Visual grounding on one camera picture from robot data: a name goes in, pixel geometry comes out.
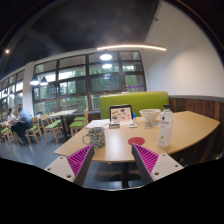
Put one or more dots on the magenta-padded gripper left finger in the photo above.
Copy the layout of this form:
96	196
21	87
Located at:
78	161

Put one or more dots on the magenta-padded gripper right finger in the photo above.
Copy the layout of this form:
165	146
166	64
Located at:
148	160

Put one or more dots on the clear water bottle black cap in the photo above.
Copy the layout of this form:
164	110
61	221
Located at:
165	130

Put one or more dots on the flat round red coaster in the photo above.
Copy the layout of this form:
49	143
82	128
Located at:
136	141

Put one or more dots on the speckled green patterned mug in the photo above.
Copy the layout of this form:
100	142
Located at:
97	137

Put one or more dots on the white paper napkin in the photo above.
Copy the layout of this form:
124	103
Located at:
148	126

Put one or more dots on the white paper sheets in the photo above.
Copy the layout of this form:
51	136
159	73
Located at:
96	123

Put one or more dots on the wooden chairs green seats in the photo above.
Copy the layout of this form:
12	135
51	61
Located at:
51	126

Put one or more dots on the small blue-capped bottle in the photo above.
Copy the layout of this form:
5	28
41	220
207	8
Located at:
134	117

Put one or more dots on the white ceramic bowl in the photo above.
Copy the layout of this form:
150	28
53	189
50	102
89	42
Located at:
149	114

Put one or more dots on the small dark flat box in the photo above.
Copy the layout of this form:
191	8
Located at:
114	125

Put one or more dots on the light wooden dining table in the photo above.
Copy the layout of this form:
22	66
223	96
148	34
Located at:
63	113

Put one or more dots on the black framed tablet display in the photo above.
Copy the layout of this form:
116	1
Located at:
121	114

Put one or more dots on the green upholstered bench backrest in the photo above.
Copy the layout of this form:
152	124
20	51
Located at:
140	99

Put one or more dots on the person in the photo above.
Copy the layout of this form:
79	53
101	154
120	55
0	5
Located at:
10	116
23	121

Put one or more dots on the dark cone pendant lamp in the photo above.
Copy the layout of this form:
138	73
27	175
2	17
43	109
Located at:
34	81
44	81

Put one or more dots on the round glowing pendant lamp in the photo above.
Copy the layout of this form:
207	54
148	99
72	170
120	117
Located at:
107	66
106	57

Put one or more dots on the long linear ceiling light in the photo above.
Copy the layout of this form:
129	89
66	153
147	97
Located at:
133	46

